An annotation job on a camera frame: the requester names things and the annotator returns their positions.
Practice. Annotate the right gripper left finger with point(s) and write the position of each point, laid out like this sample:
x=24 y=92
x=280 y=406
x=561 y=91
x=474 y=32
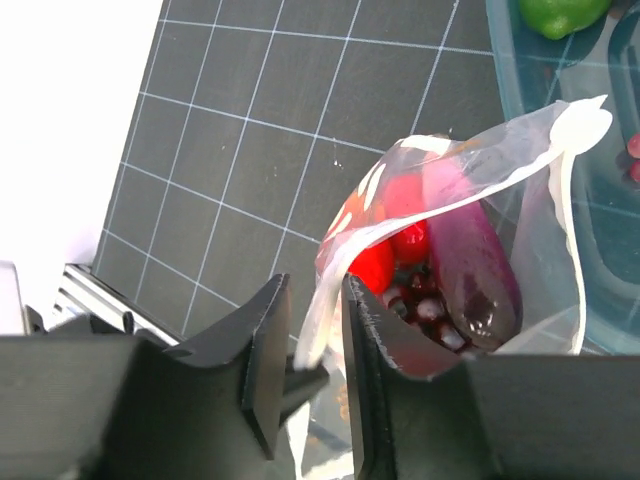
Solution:
x=97 y=402

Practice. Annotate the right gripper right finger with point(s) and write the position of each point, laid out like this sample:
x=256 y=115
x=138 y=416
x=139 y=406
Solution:
x=419 y=411

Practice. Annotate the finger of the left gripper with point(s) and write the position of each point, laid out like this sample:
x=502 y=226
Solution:
x=300 y=387

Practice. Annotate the dark red grape bunch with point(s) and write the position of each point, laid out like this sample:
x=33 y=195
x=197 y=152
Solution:
x=414 y=297

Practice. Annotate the purple eggplant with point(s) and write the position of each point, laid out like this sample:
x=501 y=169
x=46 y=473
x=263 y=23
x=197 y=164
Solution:
x=471 y=268

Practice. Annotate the clear dotted zip bag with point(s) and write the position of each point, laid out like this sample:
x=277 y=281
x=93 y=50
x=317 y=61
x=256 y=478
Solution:
x=522 y=171

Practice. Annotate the red tomato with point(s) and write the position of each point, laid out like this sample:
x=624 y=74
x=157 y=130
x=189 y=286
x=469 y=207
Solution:
x=375 y=266

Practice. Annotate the blue plastic basket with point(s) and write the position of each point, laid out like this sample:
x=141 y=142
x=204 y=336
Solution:
x=533 y=72

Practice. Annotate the light pink grape bunch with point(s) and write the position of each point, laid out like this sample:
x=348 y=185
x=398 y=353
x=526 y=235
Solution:
x=633 y=150

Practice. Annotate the green lime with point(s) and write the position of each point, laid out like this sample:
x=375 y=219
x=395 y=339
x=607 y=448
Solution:
x=556 y=19

